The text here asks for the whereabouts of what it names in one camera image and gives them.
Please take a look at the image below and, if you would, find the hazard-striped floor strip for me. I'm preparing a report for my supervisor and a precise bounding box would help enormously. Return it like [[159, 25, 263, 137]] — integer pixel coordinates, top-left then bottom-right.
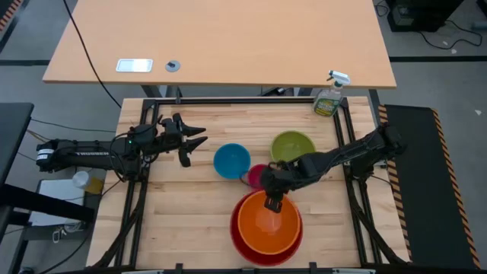
[[0, 0, 24, 32]]

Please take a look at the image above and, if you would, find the white rectangular desk plate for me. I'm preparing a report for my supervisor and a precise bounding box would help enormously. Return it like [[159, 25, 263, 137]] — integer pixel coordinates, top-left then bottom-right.
[[115, 58, 154, 73]]

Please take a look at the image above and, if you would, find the thin black floor cable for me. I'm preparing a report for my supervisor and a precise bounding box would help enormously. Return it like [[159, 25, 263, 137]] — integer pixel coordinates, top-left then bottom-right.
[[418, 18, 484, 51]]

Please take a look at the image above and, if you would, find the clear spray bottle green label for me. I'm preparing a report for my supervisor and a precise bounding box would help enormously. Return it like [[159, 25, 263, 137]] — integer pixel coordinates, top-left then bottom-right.
[[312, 69, 352, 117]]

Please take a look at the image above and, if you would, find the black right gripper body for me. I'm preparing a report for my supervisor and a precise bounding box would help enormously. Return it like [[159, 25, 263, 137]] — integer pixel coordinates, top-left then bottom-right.
[[259, 161, 301, 199]]

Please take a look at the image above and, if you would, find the blue bowl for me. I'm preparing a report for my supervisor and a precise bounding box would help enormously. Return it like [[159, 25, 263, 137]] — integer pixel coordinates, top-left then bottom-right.
[[212, 142, 252, 180]]

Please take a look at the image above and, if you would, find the black metal table frame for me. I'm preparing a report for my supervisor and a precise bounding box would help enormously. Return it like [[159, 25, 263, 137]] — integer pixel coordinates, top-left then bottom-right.
[[91, 97, 410, 274]]

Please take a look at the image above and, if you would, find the clear plastic cup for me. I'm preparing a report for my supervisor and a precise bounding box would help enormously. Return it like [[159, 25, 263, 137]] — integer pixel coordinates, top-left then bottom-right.
[[72, 170, 91, 190]]

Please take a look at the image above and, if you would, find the small pink bowl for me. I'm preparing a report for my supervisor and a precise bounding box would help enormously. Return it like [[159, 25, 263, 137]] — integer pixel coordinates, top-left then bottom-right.
[[246, 164, 269, 190]]

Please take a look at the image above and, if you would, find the white paper sheet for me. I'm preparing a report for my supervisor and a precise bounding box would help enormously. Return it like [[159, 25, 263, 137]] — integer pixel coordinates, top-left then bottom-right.
[[28, 178, 87, 228]]

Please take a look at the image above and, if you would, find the yellow small object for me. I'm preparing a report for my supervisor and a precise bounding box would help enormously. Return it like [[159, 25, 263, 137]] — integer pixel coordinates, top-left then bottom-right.
[[85, 177, 104, 195]]

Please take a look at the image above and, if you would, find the green bowl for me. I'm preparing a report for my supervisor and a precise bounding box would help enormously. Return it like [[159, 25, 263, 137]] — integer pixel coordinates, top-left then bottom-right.
[[269, 130, 317, 164]]

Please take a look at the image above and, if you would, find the black hazard-striped floor mat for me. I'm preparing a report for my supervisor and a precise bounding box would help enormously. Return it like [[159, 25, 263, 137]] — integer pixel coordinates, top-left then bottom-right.
[[377, 103, 482, 271]]

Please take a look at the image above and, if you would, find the black equipment box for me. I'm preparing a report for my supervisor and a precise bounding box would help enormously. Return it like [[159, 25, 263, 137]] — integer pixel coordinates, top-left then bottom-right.
[[386, 0, 466, 33]]

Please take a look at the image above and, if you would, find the large red bowl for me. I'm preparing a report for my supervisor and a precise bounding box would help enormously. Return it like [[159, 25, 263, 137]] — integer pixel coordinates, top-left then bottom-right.
[[229, 190, 304, 266]]

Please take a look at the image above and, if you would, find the light wood desk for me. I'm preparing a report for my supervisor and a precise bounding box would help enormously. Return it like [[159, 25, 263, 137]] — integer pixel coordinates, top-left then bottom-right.
[[42, 0, 397, 90]]

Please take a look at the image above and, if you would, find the black side table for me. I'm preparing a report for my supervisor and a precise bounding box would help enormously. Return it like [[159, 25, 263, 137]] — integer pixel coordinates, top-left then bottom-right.
[[0, 101, 96, 274]]

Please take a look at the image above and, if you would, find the long black cable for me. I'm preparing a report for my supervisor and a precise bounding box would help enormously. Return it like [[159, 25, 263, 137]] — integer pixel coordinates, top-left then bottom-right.
[[62, 0, 123, 110]]

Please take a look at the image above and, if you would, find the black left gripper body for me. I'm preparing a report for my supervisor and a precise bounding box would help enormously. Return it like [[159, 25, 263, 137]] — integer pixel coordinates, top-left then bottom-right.
[[154, 113, 193, 168]]

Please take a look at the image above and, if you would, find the orange bowl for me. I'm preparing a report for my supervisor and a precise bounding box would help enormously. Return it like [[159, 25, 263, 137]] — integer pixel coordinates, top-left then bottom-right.
[[237, 190, 301, 256]]

